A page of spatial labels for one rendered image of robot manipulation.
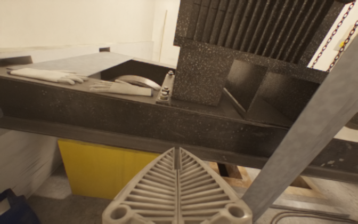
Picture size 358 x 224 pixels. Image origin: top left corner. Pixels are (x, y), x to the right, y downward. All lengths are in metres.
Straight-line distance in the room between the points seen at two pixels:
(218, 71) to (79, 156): 0.72
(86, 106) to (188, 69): 0.48
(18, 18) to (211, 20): 0.82
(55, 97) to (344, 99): 1.06
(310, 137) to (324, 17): 0.39
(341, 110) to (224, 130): 0.39
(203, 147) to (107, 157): 0.47
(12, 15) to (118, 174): 0.83
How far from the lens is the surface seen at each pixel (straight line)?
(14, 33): 0.98
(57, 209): 1.08
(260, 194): 0.86
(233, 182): 1.29
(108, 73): 1.53
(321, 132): 0.70
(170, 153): 0.17
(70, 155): 0.84
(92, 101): 0.71
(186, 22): 0.52
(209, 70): 0.55
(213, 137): 0.71
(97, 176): 0.89
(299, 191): 1.65
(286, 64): 0.65
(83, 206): 1.04
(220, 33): 0.53
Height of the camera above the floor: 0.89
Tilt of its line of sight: 27 degrees down
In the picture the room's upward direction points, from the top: 13 degrees clockwise
